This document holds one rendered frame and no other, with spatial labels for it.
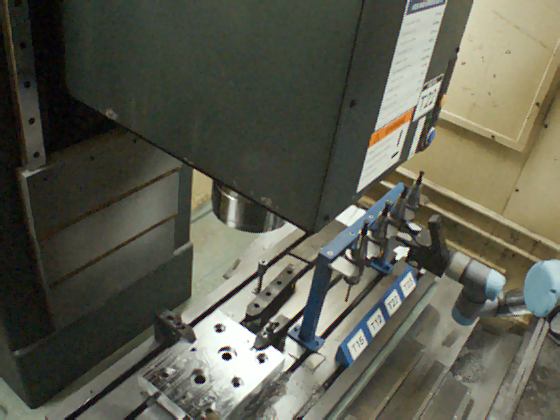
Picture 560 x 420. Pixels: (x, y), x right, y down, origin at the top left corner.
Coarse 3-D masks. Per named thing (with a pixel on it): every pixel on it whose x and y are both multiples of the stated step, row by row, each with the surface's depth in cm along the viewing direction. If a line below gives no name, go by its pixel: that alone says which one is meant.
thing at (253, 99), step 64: (64, 0) 91; (128, 0) 81; (192, 0) 73; (256, 0) 66; (320, 0) 61; (384, 0) 61; (448, 0) 79; (64, 64) 100; (128, 64) 87; (192, 64) 78; (256, 64) 71; (320, 64) 65; (384, 64) 70; (448, 64) 94; (128, 128) 95; (192, 128) 84; (256, 128) 76; (320, 128) 69; (256, 192) 81; (320, 192) 74
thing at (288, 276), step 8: (288, 264) 162; (280, 272) 159; (288, 272) 161; (296, 272) 160; (280, 280) 156; (288, 280) 157; (296, 280) 161; (272, 288) 153; (280, 288) 154; (288, 288) 160; (256, 296) 150; (264, 296) 150; (272, 296) 151; (248, 304) 147; (256, 304) 148; (264, 304) 148; (272, 304) 151; (248, 312) 144; (256, 312) 145; (264, 312) 148; (256, 320) 148; (264, 320) 150
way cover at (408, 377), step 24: (408, 336) 177; (408, 360) 167; (432, 360) 171; (384, 384) 155; (408, 384) 159; (432, 384) 161; (456, 384) 166; (360, 408) 145; (384, 408) 149; (408, 408) 151; (432, 408) 154; (456, 408) 156
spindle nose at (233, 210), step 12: (216, 192) 95; (228, 192) 92; (216, 204) 96; (228, 204) 93; (240, 204) 92; (252, 204) 92; (216, 216) 98; (228, 216) 95; (240, 216) 93; (252, 216) 93; (264, 216) 93; (276, 216) 95; (240, 228) 95; (252, 228) 95; (264, 228) 95; (276, 228) 97
